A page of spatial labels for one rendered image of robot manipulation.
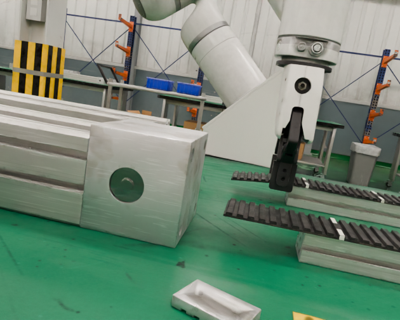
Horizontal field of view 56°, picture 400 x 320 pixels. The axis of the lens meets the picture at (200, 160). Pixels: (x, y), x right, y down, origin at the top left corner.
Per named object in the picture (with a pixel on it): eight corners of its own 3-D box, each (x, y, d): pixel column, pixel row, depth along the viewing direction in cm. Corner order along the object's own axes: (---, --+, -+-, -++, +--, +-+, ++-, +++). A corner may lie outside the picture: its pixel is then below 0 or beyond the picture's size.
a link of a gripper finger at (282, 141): (306, 131, 47) (296, 166, 50) (305, 115, 50) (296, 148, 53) (283, 127, 47) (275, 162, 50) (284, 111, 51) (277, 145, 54)
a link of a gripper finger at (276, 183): (303, 147, 47) (293, 197, 48) (301, 144, 50) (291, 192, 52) (278, 143, 48) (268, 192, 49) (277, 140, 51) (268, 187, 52)
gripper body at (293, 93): (340, 58, 45) (320, 148, 48) (326, 65, 55) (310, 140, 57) (279, 49, 46) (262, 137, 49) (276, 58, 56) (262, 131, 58)
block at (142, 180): (199, 208, 45) (211, 130, 43) (174, 249, 33) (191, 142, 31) (127, 193, 46) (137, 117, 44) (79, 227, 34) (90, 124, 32)
